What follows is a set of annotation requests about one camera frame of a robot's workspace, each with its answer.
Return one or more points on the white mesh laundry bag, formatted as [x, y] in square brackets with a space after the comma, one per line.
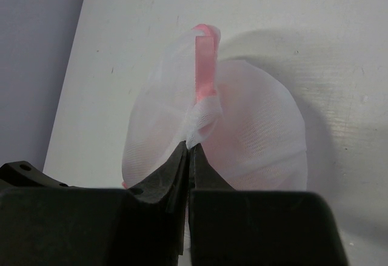
[180, 100]

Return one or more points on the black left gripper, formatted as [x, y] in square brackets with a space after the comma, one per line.
[22, 174]

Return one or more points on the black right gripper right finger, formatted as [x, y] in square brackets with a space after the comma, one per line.
[231, 227]

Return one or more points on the pink bra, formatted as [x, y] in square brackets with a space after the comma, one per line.
[260, 141]

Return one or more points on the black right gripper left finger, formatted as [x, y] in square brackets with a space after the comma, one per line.
[141, 225]

